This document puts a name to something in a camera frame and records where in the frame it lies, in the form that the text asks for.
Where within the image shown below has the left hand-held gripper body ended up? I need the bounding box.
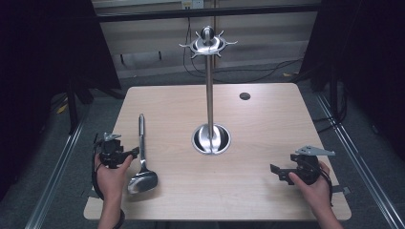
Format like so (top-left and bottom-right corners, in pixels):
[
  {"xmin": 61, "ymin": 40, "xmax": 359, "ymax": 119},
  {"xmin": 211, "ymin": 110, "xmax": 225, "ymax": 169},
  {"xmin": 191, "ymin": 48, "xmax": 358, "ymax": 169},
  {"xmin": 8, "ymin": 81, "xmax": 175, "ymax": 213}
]
[{"xmin": 96, "ymin": 132, "xmax": 126, "ymax": 170}]

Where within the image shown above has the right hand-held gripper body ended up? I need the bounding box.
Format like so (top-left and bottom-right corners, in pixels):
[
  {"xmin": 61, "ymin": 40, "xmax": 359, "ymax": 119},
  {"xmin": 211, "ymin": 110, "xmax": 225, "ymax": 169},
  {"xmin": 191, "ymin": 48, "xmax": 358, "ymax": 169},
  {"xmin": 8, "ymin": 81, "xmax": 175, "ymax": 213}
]
[{"xmin": 288, "ymin": 145, "xmax": 336, "ymax": 186}]

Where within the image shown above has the metal ladle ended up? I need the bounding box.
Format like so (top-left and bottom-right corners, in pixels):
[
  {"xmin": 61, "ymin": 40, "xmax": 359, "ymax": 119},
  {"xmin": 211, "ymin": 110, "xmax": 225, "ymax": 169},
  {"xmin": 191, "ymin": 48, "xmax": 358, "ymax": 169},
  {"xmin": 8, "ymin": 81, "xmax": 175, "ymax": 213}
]
[{"xmin": 126, "ymin": 113, "xmax": 160, "ymax": 196}]

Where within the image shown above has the metal utensil rack stand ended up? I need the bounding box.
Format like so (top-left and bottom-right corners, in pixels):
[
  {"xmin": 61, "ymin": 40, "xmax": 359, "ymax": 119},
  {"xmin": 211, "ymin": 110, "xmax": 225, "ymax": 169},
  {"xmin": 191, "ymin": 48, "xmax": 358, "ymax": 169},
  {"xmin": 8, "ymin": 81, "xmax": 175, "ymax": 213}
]
[{"xmin": 178, "ymin": 25, "xmax": 239, "ymax": 156}]

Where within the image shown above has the person's right hand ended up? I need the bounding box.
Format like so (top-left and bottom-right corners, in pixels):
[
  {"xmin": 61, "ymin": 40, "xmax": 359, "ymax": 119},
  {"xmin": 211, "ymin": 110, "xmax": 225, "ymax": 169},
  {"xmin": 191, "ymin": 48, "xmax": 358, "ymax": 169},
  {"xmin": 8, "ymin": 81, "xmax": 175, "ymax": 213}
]
[{"xmin": 288, "ymin": 160, "xmax": 334, "ymax": 218}]

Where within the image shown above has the person's left hand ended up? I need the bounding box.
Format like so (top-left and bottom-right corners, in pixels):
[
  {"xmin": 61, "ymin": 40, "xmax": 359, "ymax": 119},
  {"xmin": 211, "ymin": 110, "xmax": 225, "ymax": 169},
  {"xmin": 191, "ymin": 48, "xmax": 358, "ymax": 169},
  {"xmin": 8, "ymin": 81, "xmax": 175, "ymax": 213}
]
[{"xmin": 94, "ymin": 153, "xmax": 135, "ymax": 202}]

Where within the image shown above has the black metal stand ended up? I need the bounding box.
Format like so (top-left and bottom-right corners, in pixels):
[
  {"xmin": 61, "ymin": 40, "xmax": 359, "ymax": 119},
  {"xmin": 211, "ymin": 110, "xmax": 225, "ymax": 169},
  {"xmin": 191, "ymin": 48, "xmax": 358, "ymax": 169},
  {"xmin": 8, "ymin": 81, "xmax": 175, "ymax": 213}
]
[
  {"xmin": 328, "ymin": 66, "xmax": 341, "ymax": 120},
  {"xmin": 65, "ymin": 79, "xmax": 81, "ymax": 135}
]

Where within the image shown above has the black curtain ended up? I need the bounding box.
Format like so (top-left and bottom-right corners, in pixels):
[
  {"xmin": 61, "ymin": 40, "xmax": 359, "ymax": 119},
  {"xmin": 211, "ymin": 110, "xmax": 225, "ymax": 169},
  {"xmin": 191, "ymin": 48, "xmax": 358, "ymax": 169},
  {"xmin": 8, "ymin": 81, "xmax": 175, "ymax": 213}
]
[
  {"xmin": 0, "ymin": 0, "xmax": 122, "ymax": 201},
  {"xmin": 298, "ymin": 0, "xmax": 405, "ymax": 161}
]

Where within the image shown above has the black horizontal bar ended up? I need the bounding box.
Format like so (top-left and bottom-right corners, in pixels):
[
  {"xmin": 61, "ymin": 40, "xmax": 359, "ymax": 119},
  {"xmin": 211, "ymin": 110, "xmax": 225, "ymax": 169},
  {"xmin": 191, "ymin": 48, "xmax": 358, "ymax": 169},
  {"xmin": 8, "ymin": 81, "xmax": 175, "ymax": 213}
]
[{"xmin": 95, "ymin": 3, "xmax": 322, "ymax": 23}]

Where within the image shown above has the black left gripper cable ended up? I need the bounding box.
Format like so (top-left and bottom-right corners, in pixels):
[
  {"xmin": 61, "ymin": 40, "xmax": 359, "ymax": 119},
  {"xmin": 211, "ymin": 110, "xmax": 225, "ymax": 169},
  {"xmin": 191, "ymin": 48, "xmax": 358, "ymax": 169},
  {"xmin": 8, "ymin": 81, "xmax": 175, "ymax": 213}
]
[{"xmin": 91, "ymin": 133, "xmax": 126, "ymax": 229}]

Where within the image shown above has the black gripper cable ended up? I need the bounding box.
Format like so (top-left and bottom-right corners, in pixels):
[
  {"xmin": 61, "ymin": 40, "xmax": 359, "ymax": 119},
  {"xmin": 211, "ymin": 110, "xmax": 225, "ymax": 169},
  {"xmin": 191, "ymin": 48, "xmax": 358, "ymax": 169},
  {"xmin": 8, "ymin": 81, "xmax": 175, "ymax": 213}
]
[
  {"xmin": 91, "ymin": 133, "xmax": 126, "ymax": 229},
  {"xmin": 318, "ymin": 165, "xmax": 334, "ymax": 208}
]

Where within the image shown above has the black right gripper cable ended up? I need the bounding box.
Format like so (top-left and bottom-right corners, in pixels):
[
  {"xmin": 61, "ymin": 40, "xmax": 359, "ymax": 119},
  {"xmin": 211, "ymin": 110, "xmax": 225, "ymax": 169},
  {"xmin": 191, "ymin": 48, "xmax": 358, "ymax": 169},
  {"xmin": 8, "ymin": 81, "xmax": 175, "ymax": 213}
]
[{"xmin": 318, "ymin": 165, "xmax": 334, "ymax": 208}]

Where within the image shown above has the grey table bracket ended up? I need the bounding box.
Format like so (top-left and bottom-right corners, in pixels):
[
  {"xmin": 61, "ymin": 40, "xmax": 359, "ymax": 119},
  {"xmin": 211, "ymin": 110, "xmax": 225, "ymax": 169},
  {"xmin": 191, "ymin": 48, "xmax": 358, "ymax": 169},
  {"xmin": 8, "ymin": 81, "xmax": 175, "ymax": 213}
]
[
  {"xmin": 79, "ymin": 188, "xmax": 97, "ymax": 199},
  {"xmin": 331, "ymin": 185, "xmax": 352, "ymax": 196}
]

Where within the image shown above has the grey metal floor rail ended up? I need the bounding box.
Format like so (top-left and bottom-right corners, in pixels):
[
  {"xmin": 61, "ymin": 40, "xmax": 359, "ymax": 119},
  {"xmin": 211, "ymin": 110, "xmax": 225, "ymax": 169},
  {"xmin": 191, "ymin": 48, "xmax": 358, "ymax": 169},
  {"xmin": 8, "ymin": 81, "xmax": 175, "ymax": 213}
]
[
  {"xmin": 24, "ymin": 117, "xmax": 87, "ymax": 229},
  {"xmin": 314, "ymin": 91, "xmax": 405, "ymax": 229}
]

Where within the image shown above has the white wall outlet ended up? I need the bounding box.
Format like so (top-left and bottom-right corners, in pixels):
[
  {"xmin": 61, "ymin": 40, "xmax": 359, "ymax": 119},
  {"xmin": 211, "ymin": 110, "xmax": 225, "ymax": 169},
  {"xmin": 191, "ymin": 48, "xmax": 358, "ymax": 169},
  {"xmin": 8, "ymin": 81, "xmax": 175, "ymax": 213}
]
[{"xmin": 181, "ymin": 0, "xmax": 205, "ymax": 10}]

